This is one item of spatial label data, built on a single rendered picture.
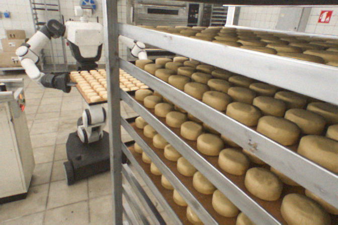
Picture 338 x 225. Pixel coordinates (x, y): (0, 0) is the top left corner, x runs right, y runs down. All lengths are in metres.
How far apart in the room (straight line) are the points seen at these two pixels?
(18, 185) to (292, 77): 2.05
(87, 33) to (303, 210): 1.72
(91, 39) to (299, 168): 1.73
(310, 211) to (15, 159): 1.87
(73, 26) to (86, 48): 0.18
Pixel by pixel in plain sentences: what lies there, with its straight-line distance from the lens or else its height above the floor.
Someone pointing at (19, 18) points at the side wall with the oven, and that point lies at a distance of 5.90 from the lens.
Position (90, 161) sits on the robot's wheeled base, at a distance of 2.14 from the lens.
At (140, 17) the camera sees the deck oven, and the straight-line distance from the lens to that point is 4.90.
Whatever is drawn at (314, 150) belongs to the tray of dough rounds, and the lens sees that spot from 0.29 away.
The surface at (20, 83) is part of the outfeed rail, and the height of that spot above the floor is 0.87.
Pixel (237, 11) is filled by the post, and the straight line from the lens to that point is 0.87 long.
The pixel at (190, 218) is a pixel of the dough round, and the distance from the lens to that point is 0.54.
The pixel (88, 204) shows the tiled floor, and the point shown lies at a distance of 2.05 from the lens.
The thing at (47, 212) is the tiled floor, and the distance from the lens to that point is 2.10.
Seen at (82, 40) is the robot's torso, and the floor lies 1.21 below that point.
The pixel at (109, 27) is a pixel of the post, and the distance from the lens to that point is 0.61.
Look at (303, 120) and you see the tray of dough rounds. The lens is 0.36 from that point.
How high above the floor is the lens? 1.46
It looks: 22 degrees down
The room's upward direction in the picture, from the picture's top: 4 degrees clockwise
